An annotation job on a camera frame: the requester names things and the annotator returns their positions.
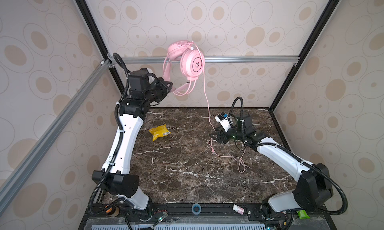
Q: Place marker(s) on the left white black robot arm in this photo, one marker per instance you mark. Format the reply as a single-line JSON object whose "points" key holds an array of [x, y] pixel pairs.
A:
{"points": [[142, 89]]}

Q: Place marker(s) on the left aluminium rail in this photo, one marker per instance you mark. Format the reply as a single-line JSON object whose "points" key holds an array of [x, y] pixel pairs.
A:
{"points": [[21, 174]]}

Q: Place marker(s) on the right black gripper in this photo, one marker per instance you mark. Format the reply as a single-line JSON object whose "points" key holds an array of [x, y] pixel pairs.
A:
{"points": [[221, 134]]}

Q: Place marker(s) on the black frame post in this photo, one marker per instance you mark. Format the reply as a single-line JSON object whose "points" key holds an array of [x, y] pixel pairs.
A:
{"points": [[313, 37], [101, 46]]}

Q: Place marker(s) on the back aluminium rail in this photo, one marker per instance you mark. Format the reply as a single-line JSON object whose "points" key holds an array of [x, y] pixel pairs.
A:
{"points": [[219, 59]]}

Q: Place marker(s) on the left black frame post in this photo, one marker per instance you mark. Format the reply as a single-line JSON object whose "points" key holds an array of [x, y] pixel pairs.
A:
{"points": [[101, 46]]}

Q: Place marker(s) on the small white pink box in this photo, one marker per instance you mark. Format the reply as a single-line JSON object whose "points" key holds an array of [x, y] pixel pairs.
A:
{"points": [[238, 209]]}

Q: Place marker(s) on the yellow snack packet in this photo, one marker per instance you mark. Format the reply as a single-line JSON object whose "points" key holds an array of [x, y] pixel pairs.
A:
{"points": [[159, 132]]}

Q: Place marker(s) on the aluminium rail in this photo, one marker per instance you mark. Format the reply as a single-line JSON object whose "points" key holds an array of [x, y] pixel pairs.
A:
{"points": [[219, 59], [21, 174]]}

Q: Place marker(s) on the green packet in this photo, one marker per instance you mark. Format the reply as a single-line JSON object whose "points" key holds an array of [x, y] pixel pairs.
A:
{"points": [[302, 214]]}

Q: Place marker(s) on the right black frame post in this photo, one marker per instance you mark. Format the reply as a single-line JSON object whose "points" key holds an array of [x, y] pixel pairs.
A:
{"points": [[313, 37]]}

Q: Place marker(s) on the pink cat-ear headphones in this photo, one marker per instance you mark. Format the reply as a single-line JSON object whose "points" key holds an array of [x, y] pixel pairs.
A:
{"points": [[192, 64]]}

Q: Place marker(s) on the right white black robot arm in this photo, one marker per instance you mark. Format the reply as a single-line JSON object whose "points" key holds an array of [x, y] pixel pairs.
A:
{"points": [[315, 189]]}

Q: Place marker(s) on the blue tape roll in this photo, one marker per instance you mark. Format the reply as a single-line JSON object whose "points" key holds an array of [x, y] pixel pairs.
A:
{"points": [[196, 209]]}

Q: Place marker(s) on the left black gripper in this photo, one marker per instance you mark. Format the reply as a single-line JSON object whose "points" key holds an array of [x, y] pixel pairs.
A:
{"points": [[163, 85]]}

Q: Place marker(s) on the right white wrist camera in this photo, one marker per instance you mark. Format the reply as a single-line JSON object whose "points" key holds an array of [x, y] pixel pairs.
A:
{"points": [[224, 120]]}

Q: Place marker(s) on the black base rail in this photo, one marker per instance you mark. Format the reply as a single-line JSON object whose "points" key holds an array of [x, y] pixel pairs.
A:
{"points": [[212, 217]]}

